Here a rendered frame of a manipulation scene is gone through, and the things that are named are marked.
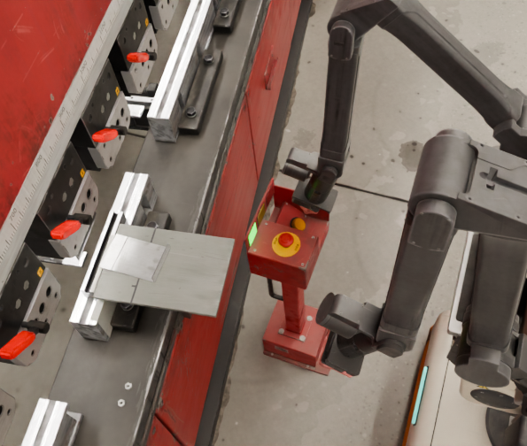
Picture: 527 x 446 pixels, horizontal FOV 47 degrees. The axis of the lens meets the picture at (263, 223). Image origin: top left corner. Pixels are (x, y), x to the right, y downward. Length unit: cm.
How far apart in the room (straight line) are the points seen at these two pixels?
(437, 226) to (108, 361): 92
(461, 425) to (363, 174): 116
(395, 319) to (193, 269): 52
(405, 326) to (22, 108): 64
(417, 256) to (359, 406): 149
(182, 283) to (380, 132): 169
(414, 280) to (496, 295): 10
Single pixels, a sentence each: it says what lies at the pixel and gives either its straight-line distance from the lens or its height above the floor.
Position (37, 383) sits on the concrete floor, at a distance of 242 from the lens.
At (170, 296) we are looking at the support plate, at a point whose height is 100.
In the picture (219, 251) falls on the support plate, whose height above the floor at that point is 100.
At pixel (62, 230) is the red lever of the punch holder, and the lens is 101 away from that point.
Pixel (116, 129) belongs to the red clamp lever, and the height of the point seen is 127.
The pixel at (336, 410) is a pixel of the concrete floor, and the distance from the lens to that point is 218.
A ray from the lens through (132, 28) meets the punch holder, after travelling 130.
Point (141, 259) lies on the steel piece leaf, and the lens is 131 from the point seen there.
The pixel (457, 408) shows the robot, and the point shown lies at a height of 28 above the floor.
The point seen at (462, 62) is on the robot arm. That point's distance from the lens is 108.
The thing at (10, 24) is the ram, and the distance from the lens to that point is 93.
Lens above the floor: 211
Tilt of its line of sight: 58 degrees down
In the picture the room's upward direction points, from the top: 8 degrees counter-clockwise
